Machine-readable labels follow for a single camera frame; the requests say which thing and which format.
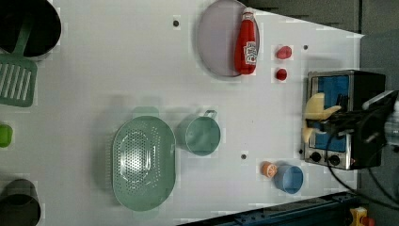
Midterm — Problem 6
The red ketchup bottle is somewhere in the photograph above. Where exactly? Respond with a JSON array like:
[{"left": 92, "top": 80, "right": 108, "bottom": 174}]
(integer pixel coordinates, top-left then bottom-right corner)
[{"left": 234, "top": 8, "right": 258, "bottom": 74}]

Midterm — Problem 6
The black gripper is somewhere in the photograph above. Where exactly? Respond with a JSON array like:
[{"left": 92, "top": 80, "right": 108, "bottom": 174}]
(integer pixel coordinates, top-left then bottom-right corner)
[{"left": 305, "top": 93, "right": 397, "bottom": 157}]

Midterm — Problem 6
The grey round plate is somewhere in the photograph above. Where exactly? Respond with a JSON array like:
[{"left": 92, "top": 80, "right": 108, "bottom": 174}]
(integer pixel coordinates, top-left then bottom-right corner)
[{"left": 197, "top": 0, "right": 260, "bottom": 77}]

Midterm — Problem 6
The large red toy strawberry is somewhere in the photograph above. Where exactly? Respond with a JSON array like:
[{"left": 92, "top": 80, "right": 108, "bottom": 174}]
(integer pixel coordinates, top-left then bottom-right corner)
[{"left": 276, "top": 46, "right": 293, "bottom": 59}]

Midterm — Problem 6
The peeled toy banana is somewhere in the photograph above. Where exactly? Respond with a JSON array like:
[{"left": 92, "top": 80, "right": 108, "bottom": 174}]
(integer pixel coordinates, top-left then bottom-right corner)
[{"left": 302, "top": 93, "right": 341, "bottom": 144}]

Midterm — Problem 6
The small red toy strawberry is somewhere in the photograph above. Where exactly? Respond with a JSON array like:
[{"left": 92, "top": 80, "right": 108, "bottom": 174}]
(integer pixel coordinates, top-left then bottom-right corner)
[{"left": 276, "top": 69, "right": 287, "bottom": 81}]

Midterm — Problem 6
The green slotted spatula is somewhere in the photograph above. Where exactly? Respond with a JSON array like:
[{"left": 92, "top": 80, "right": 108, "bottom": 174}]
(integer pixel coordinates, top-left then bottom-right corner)
[{"left": 0, "top": 16, "right": 38, "bottom": 107}]

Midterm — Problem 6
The blue metal frame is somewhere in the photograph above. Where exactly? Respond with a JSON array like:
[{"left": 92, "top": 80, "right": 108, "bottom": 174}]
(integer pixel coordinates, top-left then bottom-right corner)
[{"left": 180, "top": 192, "right": 359, "bottom": 226}]

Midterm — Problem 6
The orange half toy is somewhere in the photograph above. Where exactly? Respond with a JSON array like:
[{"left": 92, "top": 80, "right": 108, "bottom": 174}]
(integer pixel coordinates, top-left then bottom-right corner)
[{"left": 262, "top": 161, "right": 278, "bottom": 178}]

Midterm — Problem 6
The blue bowl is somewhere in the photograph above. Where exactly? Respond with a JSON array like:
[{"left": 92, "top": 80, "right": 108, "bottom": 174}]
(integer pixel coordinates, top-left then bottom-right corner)
[{"left": 273, "top": 165, "right": 304, "bottom": 194}]

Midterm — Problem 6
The small green cup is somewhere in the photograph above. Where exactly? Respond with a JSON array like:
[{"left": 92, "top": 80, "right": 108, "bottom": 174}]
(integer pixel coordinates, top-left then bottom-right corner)
[{"left": 0, "top": 124, "right": 13, "bottom": 148}]

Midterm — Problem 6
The green oval colander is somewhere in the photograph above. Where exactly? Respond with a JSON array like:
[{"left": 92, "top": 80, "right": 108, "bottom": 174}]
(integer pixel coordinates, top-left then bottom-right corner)
[{"left": 112, "top": 116, "right": 176, "bottom": 212}]

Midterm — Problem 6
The black utensil holder cup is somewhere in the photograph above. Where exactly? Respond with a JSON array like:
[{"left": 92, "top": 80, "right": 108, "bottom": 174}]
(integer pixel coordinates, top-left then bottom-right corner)
[{"left": 0, "top": 0, "right": 62, "bottom": 57}]

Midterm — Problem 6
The green metal mug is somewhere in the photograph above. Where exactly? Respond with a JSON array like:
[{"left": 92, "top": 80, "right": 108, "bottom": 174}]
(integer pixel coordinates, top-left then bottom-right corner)
[{"left": 176, "top": 109, "right": 221, "bottom": 156}]

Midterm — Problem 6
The black cylinder cup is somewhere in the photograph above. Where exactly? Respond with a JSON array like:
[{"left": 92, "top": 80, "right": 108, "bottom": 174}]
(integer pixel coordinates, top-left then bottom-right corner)
[{"left": 0, "top": 179, "right": 41, "bottom": 226}]

